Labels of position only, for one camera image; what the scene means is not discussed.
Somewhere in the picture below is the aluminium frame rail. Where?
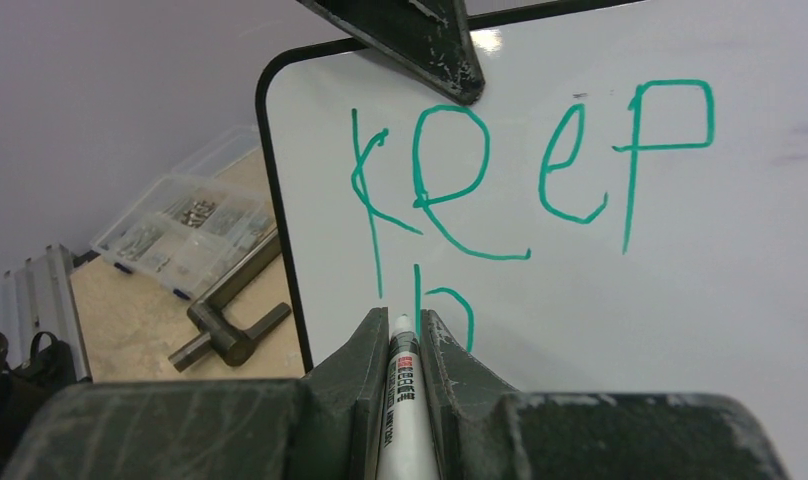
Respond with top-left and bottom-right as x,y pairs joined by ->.
0,244 -> 92,380

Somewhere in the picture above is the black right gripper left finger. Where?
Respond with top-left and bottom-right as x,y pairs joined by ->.
3,308 -> 389,479

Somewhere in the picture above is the dark metal T-handle tool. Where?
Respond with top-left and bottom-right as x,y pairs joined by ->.
168,228 -> 293,374

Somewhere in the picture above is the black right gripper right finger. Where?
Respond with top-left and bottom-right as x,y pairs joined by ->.
419,310 -> 785,479

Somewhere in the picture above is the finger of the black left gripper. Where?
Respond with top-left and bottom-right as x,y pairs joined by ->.
301,0 -> 485,105

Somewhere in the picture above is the white whiteboard black frame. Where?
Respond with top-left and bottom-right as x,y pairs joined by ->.
256,1 -> 808,479

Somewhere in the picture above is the white marker pen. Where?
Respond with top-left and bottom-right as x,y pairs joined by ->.
376,315 -> 440,479

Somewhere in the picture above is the clear plastic screw box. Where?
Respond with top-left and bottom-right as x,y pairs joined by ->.
91,126 -> 274,300

